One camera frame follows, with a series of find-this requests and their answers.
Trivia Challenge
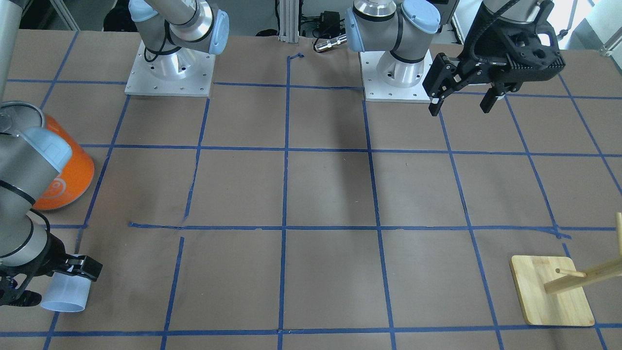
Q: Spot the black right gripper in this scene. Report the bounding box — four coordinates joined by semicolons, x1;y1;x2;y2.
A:
0;234;103;307

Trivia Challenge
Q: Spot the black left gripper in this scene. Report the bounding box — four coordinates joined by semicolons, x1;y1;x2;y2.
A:
423;7;566;117

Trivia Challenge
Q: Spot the white plastic cup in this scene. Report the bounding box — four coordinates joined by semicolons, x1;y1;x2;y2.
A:
40;273;91;313

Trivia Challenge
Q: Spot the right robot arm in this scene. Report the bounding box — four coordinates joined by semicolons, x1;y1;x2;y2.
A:
1;0;230;307

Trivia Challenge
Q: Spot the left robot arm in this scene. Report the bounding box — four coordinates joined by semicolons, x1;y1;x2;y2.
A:
345;0;566;117

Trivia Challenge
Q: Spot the wooden cup stand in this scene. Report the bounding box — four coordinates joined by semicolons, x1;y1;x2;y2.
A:
509;212;622;326

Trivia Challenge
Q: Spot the orange can with grey lid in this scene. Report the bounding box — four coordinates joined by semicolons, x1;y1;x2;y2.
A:
1;101;95;211

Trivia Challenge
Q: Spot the silver metal connector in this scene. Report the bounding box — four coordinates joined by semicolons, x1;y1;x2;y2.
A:
313;34;348;53

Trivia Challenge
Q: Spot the black box behind table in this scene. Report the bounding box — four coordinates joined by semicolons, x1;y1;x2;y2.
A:
300;11;345;38

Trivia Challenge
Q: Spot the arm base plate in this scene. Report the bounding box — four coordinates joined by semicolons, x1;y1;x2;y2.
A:
124;42;216;97
359;51;432;104

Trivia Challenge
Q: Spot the aluminium frame post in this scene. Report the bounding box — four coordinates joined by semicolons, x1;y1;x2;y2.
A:
275;0;301;44

